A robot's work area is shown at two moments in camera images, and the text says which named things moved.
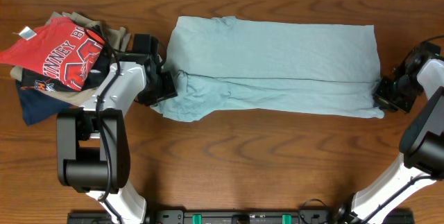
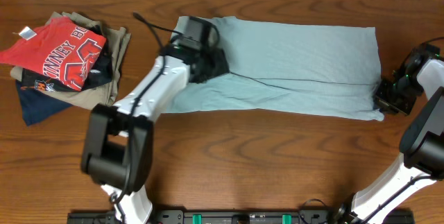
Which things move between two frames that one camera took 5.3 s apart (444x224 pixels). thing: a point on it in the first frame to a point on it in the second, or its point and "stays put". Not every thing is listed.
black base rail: (400, 216) stays put
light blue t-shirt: (213, 66) stays put
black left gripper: (171, 90) to (223, 67)
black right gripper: (382, 97) stays put
